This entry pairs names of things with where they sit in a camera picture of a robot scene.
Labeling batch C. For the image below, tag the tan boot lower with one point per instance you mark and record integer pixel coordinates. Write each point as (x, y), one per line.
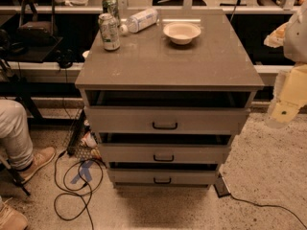
(11, 219)

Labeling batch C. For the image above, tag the grey drawer cabinet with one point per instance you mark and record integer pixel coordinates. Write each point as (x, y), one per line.
(149, 70)

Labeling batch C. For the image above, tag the white bowl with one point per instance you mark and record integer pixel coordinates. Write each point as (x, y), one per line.
(181, 33)

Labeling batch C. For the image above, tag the grey middle drawer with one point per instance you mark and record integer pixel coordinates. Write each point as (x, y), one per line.
(165, 154)

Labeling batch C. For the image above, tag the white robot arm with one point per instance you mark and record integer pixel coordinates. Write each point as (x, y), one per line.
(292, 36)

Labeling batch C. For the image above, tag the blue tape cross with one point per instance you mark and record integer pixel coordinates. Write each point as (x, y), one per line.
(83, 172)

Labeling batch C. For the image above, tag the grey bottom drawer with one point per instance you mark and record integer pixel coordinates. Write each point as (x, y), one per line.
(161, 177)

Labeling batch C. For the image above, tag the person leg beige trousers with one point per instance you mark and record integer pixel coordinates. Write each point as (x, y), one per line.
(14, 134)

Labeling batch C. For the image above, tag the clear plastic water bottle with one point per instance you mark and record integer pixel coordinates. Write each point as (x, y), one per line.
(139, 21)

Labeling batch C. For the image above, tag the grey drawer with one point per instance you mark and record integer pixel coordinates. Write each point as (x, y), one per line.
(176, 120)
(161, 177)
(165, 154)

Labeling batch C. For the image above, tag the green soda can front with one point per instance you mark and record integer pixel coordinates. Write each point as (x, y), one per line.
(109, 31)

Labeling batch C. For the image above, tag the grey top drawer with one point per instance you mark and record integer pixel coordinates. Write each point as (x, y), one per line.
(176, 120)

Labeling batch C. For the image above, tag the black headphones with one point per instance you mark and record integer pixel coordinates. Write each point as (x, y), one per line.
(64, 58)

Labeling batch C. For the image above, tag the green soda can rear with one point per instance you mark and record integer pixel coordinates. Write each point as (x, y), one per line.
(111, 6)

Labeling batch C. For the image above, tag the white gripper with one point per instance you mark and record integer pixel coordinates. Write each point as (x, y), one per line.
(296, 42)

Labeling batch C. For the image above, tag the black bag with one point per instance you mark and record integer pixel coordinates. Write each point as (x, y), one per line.
(35, 32)

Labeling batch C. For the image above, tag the black power adapter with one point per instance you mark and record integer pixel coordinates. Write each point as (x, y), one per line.
(220, 187)

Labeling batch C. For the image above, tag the tan boot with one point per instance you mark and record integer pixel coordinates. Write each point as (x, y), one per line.
(39, 160)
(11, 219)

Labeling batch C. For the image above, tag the tan boot upper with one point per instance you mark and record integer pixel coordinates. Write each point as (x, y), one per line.
(39, 160)

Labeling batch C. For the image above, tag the green soda can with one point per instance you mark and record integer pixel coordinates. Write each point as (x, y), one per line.
(109, 31)
(111, 6)

